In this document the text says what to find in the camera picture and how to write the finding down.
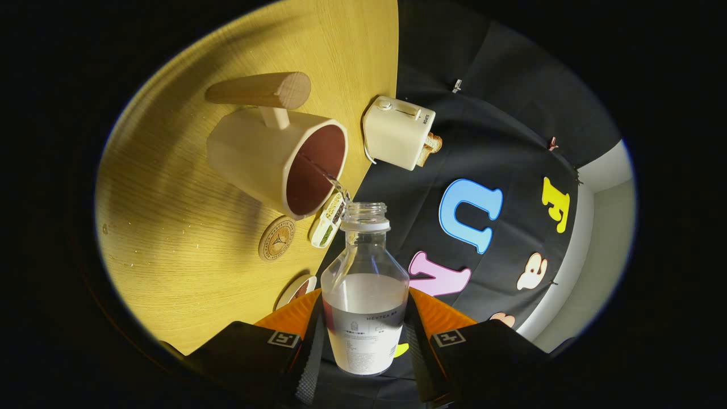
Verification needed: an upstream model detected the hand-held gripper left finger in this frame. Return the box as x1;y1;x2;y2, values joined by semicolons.
162;289;325;407

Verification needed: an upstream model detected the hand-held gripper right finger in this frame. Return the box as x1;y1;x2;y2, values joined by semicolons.
404;287;574;407

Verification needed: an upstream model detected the clear juice bottle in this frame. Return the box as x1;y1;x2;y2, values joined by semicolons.
321;202;411;375

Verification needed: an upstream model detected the round wooden coaster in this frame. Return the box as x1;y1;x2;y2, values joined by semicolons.
258;215;296;262

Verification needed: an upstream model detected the cream cup with wooden handle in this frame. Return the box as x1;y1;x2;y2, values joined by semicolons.
204;72;348;220

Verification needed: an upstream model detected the round white plate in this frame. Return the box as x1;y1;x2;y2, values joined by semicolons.
275;274;317;310

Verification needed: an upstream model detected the divided white snack tray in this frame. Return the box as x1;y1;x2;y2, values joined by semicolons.
310;190;348;249

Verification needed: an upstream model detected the wooden table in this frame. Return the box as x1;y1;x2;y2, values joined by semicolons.
94;0;399;356

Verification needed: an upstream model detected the cream toaster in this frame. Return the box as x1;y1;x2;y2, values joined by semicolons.
362;95;437;171

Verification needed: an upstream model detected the black backdrop cloth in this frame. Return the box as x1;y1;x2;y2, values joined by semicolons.
315;0;622;409

